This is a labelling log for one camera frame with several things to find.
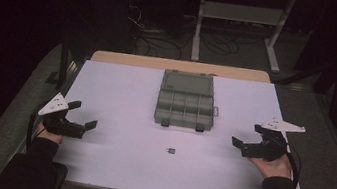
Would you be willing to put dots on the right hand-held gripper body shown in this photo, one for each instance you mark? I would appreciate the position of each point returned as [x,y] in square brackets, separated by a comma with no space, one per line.
[270,145]

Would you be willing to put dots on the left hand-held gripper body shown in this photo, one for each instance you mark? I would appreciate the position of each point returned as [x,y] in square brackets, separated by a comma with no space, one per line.
[57,123]

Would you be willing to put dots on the grey plastic organizer box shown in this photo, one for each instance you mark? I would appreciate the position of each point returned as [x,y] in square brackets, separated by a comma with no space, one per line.
[185,100]

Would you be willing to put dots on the person's left hand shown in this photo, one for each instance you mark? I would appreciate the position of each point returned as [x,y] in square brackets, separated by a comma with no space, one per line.
[49,135]

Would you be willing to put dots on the person's right hand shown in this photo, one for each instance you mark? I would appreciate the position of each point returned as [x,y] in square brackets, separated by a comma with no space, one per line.
[275,169]

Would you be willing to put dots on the white metal stand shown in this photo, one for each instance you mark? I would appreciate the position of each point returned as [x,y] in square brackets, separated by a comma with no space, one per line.
[242,14]

